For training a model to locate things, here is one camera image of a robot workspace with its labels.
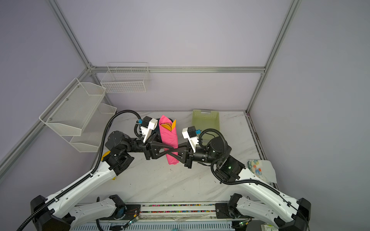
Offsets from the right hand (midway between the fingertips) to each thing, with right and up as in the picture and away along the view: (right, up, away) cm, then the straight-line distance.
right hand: (168, 151), depth 54 cm
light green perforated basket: (+18, +13, +60) cm, 64 cm away
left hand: (+2, +2, -3) cm, 5 cm away
